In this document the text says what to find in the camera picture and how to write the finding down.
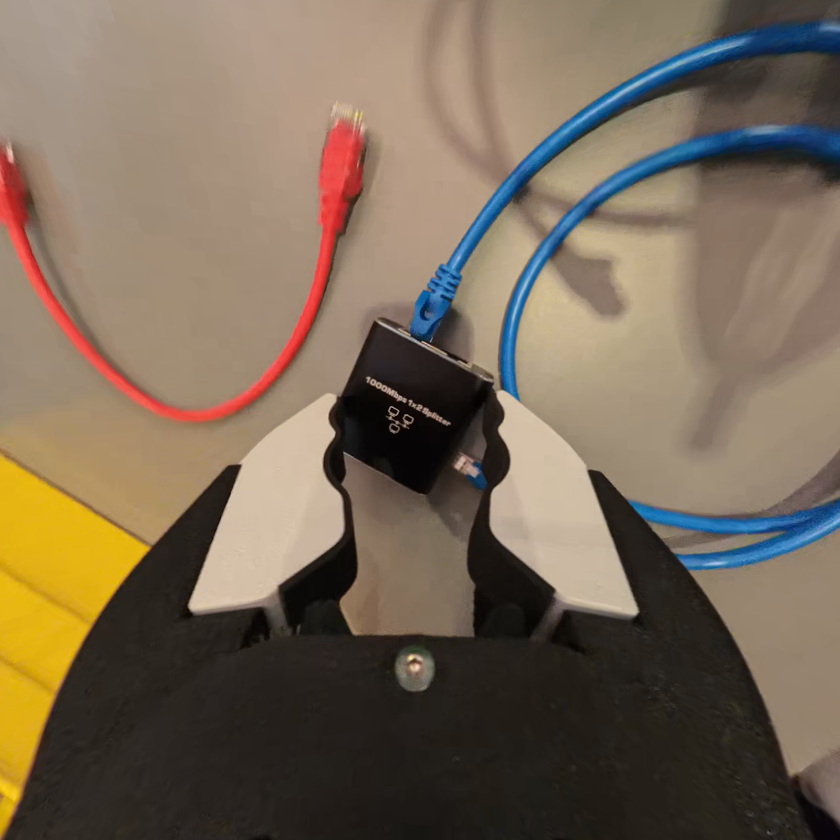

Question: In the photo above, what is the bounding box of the yellow plastic bin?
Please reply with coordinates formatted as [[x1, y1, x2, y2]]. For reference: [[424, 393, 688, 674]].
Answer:
[[0, 453, 152, 805]]

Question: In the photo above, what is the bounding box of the blue ethernet cable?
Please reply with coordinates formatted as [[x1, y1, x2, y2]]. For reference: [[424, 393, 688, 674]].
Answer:
[[410, 20, 840, 571]]

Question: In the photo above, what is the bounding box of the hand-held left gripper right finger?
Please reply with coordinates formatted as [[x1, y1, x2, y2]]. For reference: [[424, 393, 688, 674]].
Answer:
[[469, 390, 641, 621]]

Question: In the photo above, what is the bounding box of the red ethernet cable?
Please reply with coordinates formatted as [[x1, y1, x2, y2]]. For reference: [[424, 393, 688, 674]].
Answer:
[[0, 101, 368, 423]]

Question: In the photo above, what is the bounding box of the black ethernet splitter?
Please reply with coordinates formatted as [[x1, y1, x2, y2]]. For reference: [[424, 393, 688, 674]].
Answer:
[[338, 317, 494, 494]]

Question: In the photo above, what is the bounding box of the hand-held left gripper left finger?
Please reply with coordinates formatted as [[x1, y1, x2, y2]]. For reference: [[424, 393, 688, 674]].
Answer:
[[189, 394, 358, 618]]

